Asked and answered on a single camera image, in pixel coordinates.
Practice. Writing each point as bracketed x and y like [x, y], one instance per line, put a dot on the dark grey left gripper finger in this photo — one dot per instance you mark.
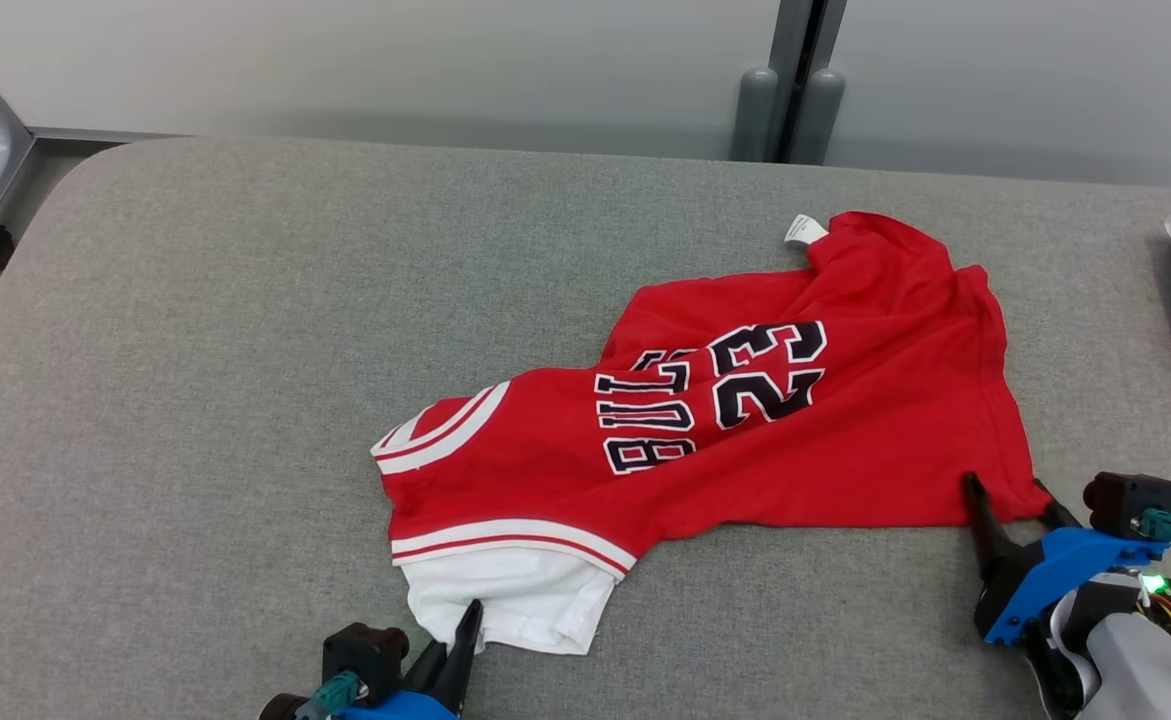
[460, 660]
[427, 668]

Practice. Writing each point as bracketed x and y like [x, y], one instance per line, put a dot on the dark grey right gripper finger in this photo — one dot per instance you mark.
[990, 540]
[1057, 510]

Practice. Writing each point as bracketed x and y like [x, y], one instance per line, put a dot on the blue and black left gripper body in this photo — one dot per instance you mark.
[405, 708]

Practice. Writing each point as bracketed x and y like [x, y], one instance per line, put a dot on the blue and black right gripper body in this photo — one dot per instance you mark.
[1065, 560]

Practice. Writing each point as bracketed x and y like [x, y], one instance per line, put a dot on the red basketball jersey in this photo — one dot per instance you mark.
[795, 430]

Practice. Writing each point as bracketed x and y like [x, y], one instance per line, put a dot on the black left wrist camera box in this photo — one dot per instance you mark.
[365, 655]

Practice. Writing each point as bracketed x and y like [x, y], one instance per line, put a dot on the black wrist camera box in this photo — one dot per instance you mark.
[365, 655]
[1125, 500]

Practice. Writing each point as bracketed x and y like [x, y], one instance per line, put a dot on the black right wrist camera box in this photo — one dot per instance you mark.
[1125, 500]

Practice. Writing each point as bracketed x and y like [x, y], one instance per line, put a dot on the grey partition post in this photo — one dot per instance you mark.
[790, 100]

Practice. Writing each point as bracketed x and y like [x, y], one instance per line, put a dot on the grey floor rail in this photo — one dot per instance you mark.
[105, 134]

